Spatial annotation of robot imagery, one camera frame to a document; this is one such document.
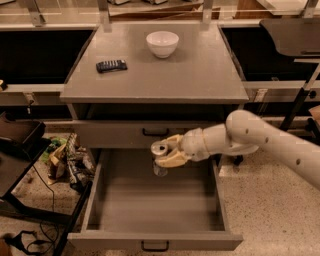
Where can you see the silver redbull can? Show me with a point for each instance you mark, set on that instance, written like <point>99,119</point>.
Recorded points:
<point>159,149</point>

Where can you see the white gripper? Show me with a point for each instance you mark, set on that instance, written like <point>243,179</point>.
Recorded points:
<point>195,144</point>

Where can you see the pile of snack bags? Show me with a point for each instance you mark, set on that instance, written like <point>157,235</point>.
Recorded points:
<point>66,157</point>

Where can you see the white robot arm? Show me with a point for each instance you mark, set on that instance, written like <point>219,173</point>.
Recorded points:
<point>242,133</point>

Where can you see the grey drawer cabinet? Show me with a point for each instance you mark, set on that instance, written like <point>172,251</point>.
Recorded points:
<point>198,82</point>

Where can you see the closed grey top drawer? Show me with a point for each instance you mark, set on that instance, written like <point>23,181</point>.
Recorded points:
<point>130,134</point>

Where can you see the open grey middle drawer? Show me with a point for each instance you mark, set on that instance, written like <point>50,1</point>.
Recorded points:
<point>131,208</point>

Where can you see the dark snack bar packet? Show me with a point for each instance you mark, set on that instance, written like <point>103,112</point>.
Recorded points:
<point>111,66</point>

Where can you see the white ceramic bowl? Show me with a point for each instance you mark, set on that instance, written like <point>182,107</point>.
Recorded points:
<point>162,43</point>

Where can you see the black table on left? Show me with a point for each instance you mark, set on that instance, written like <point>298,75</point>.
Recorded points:
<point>21,145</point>

